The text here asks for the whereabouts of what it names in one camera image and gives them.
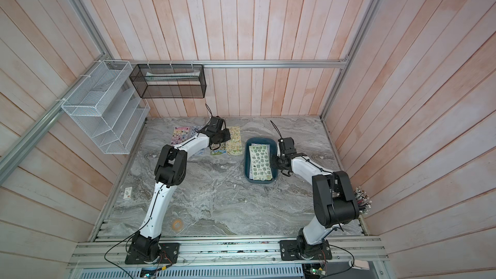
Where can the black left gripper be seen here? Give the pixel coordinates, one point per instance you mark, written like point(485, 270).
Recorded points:
point(227, 136)

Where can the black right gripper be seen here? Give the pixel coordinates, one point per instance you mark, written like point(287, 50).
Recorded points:
point(274, 162)

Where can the teal plastic storage box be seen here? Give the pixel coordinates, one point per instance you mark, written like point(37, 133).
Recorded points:
point(272, 147)

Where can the yellow animal sticker sheet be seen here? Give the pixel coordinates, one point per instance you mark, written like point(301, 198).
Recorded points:
point(218, 149)

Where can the green panda sticker sheet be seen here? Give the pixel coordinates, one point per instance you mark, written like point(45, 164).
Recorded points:
point(234, 145)

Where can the pink sticker sheet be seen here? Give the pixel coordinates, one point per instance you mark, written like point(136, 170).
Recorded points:
point(180, 134)

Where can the blue penguin sticker sheet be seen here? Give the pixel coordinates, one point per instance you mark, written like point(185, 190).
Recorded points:
point(193, 132)

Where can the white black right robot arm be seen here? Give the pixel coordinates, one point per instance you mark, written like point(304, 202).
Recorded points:
point(334, 203)

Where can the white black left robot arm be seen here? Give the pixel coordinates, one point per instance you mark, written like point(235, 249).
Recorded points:
point(170, 171)

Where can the white green sticker sheet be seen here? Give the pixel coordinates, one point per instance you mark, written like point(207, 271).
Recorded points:
point(260, 168)

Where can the red cup of pencils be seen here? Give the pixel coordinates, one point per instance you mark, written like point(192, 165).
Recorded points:
point(363, 201)

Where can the small white card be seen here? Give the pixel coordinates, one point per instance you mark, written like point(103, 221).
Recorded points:
point(127, 193)

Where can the black wire mesh basket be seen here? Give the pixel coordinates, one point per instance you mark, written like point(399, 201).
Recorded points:
point(169, 81)

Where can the aluminium frame bar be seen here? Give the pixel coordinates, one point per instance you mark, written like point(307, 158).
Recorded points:
point(285, 63)

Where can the white wire mesh shelf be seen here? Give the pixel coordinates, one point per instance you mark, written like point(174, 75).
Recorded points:
point(107, 111)

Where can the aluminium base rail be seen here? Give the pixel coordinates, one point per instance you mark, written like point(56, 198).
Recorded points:
point(223, 251)

